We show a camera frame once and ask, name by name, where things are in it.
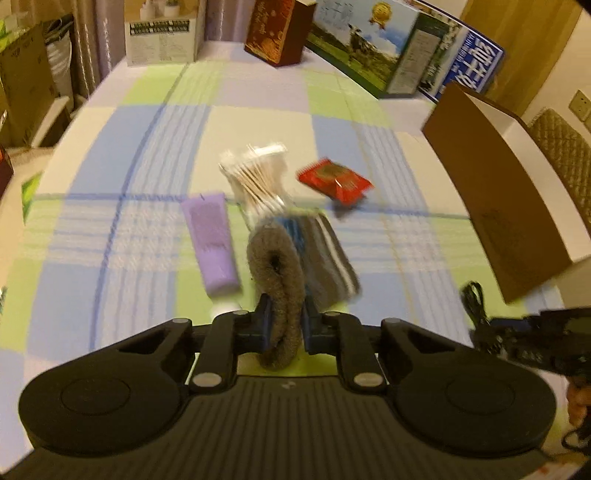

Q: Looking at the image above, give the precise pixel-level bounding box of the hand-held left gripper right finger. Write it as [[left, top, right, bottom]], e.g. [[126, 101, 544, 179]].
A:
[[302, 298, 462, 394]]

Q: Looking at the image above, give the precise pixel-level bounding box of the white cutout cardboard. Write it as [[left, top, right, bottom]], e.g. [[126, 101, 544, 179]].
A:
[[28, 97, 72, 148]]

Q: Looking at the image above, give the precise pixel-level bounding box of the black cable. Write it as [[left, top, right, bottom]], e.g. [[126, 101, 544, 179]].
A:
[[461, 281, 502, 354]]

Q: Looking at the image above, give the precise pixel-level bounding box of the plaid tablecloth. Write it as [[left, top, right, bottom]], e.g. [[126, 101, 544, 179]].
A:
[[0, 48, 568, 370]]

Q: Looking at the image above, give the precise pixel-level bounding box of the dark red wooden tray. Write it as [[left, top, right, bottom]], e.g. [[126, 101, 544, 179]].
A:
[[0, 148, 14, 199]]

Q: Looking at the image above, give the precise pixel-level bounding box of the green milk carton box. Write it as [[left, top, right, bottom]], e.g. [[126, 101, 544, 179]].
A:
[[305, 0, 462, 99]]

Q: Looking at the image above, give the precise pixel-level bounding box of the cotton swab bag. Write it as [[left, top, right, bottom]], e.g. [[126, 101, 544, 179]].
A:
[[218, 143, 296, 232]]

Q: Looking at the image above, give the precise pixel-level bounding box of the blue milk carton box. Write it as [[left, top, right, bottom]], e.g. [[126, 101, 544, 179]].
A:
[[418, 0, 505, 102]]

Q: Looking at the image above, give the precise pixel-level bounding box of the dark red box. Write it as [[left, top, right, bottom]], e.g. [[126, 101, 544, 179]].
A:
[[244, 0, 317, 68]]

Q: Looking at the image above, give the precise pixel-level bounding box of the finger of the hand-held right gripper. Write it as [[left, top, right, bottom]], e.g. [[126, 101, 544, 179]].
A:
[[492, 308, 591, 336], [471, 329, 591, 376]]

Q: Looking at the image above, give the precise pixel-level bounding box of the purple tube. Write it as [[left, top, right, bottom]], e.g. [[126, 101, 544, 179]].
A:
[[180, 194, 242, 315]]

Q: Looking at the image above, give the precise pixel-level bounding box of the brown cardboard box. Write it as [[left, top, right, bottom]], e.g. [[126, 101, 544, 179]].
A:
[[0, 23, 58, 148]]

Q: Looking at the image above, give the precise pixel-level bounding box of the person's right hand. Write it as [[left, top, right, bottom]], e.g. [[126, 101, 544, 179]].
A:
[[567, 382, 591, 428]]

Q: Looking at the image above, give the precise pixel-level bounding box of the wooden door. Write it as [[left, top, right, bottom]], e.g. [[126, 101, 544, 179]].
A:
[[462, 0, 583, 116]]

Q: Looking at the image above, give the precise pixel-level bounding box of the quilted chair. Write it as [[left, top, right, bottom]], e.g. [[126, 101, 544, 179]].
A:
[[526, 108, 591, 241]]

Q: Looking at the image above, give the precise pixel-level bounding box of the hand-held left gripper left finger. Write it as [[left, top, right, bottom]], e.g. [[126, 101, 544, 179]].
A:
[[115, 295, 271, 394]]

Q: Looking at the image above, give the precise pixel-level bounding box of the white product box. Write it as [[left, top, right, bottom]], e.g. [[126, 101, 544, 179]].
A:
[[124, 0, 206, 66]]

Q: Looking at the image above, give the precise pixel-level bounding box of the red snack packet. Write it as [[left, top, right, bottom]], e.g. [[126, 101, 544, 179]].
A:
[[295, 158, 374, 208]]

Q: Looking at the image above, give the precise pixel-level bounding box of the wall socket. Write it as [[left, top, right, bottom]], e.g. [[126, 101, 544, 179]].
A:
[[569, 90, 591, 121]]

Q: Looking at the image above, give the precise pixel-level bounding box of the striped knit sock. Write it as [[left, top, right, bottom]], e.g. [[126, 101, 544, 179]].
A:
[[246, 213, 362, 370]]

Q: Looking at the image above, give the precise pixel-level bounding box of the brown storage box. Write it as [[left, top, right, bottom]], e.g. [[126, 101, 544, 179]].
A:
[[422, 83, 585, 304]]

